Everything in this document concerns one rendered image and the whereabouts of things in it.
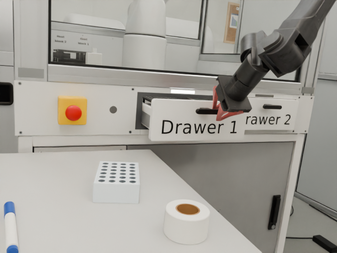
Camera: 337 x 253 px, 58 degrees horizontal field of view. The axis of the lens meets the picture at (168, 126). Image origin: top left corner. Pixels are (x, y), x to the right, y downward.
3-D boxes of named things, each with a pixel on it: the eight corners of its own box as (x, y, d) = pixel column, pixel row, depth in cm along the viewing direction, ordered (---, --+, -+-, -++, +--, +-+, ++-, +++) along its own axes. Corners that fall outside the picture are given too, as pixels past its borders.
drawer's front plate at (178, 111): (243, 139, 89) (248, 103, 87) (150, 141, 78) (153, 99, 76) (239, 138, 91) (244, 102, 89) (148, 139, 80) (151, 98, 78)
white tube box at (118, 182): (138, 203, 57) (140, 184, 56) (92, 202, 55) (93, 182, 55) (137, 178, 69) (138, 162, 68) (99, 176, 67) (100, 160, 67)
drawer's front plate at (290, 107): (294, 129, 113) (299, 100, 110) (227, 130, 102) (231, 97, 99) (290, 128, 114) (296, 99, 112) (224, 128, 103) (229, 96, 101)
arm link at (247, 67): (249, 62, 63) (274, 72, 64) (249, 42, 67) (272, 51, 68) (233, 84, 68) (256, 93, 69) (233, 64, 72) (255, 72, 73)
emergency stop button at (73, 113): (81, 121, 77) (82, 106, 77) (65, 121, 76) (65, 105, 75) (80, 119, 80) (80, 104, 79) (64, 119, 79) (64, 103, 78)
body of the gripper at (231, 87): (235, 81, 79) (250, 61, 73) (248, 114, 74) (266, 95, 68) (214, 80, 77) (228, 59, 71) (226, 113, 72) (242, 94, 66)
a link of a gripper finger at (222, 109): (223, 106, 85) (240, 84, 77) (231, 127, 81) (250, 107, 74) (202, 105, 82) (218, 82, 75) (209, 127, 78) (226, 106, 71)
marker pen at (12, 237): (19, 257, 39) (19, 246, 39) (5, 260, 38) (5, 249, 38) (14, 209, 51) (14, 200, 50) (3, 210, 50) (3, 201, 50)
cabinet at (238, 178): (278, 308, 135) (311, 133, 118) (21, 382, 96) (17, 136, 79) (187, 208, 220) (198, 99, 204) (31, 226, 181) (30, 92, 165)
